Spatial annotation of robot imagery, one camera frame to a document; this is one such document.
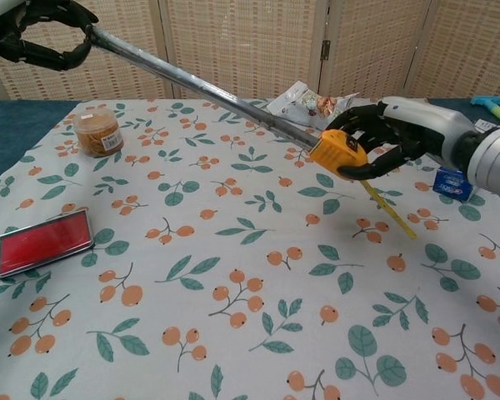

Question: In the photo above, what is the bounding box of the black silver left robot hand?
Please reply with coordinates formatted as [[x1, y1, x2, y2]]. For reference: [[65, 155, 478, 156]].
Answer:
[[0, 0, 100, 73]]

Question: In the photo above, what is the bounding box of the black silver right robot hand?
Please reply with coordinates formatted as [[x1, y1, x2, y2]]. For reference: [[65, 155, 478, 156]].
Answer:
[[325, 96, 474, 182]]

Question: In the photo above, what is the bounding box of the yellow tape measure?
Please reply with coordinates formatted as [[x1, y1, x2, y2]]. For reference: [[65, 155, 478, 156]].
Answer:
[[87, 23, 418, 241]]

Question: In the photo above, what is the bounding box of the blue white toothpaste box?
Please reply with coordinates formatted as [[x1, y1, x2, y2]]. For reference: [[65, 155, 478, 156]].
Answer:
[[432, 118, 493, 204]]

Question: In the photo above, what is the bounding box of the green teal pump toy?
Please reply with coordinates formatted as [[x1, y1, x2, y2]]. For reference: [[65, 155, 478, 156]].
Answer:
[[470, 95, 500, 128]]

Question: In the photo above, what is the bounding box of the woven folding screen panel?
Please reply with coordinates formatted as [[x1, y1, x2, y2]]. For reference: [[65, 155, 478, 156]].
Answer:
[[318, 0, 433, 101], [403, 0, 500, 102], [157, 0, 333, 101], [0, 0, 174, 102]]

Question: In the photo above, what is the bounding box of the clear jar of rubber bands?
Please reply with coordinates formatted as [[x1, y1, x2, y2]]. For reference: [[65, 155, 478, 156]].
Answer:
[[73, 112, 125, 159]]

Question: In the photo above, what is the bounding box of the crumpled snack bag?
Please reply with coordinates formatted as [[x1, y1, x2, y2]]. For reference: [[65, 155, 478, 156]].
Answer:
[[266, 81, 362, 133]]

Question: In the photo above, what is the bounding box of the red ink pad tin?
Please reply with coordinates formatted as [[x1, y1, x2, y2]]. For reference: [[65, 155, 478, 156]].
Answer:
[[0, 209, 96, 278]]

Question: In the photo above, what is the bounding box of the floral white tablecloth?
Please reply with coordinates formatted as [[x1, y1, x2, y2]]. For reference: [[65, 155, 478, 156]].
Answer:
[[0, 97, 500, 400]]

